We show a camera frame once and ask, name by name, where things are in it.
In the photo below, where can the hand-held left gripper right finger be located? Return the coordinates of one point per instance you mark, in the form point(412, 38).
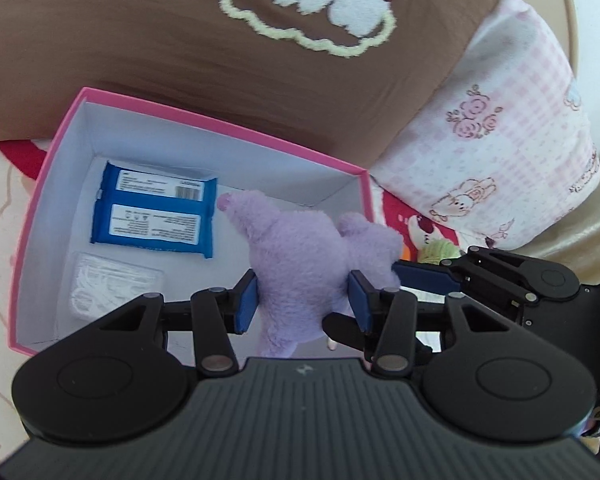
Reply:
point(357, 305)

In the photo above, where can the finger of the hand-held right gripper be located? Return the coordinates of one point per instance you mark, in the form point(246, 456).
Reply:
point(345, 332)
point(425, 276)

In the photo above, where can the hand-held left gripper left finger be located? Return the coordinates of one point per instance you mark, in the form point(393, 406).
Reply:
point(245, 305)

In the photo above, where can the purple plush toy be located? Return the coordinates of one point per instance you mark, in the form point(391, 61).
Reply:
point(300, 250)

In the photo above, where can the clear floss picks packet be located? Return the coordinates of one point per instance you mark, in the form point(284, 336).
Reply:
point(115, 285)

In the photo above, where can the pink cardboard box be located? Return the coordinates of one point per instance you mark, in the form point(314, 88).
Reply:
point(180, 135)

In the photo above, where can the orange plush toy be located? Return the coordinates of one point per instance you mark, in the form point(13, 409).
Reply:
point(405, 251)

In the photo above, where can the blue wet wipes packet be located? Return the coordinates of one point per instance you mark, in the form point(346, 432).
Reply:
point(155, 210)

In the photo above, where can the pink checked pillow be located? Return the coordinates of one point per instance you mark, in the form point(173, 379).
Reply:
point(505, 135)

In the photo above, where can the brown embroidered pillow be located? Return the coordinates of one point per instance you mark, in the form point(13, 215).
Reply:
point(130, 35)

